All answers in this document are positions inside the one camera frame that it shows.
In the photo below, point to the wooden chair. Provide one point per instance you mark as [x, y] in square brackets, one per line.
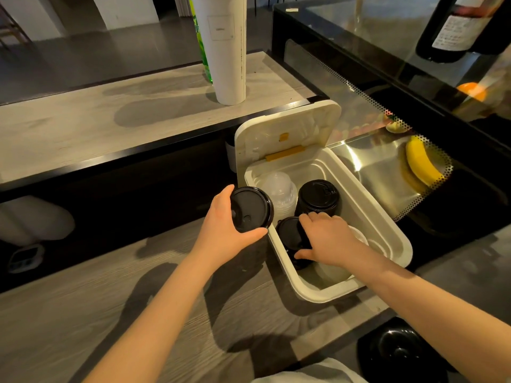
[12, 29]

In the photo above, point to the person's right forearm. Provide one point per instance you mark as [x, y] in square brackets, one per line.
[431, 307]

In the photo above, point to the small stack of black lids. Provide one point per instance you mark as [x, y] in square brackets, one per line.
[289, 237]

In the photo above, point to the white storage box with lid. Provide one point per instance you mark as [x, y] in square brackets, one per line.
[287, 131]

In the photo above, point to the tall stack of black lids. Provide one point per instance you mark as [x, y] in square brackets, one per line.
[317, 197]

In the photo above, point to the black plastic cup lid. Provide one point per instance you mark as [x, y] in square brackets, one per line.
[251, 209]

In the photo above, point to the small white digital device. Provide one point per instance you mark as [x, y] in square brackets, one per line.
[26, 258]

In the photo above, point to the dark glass wine bottle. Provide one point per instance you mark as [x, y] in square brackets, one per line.
[459, 31]

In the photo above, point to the black round bin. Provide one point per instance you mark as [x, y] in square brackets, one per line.
[399, 351]

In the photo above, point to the stack of clear plastic lids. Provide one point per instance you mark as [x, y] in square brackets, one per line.
[277, 193]

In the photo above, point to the person's left thumb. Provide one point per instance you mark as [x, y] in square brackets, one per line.
[252, 236]

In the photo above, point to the stack of white lids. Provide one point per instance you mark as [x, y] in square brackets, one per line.
[339, 273]

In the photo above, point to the person's right hand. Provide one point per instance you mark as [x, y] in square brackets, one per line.
[335, 243]

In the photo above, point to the person's right thumb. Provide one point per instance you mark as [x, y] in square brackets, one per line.
[305, 255]

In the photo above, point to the yellow banana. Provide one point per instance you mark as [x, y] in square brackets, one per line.
[423, 163]

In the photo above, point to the tall white cup sleeve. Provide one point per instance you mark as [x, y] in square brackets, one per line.
[223, 51]

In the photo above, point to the orange fruit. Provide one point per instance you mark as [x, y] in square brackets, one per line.
[472, 91]

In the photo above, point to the small plate of food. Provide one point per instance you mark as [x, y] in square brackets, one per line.
[396, 125]

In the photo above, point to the green plastic bottle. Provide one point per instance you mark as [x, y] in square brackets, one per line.
[201, 47]

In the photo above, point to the person's left forearm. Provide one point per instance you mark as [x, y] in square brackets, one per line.
[159, 315]

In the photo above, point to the glass display case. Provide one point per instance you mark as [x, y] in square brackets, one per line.
[359, 47]

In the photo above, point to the person's left hand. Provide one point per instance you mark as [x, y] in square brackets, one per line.
[213, 231]

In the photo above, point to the white bag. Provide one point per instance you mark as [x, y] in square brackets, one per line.
[32, 219]

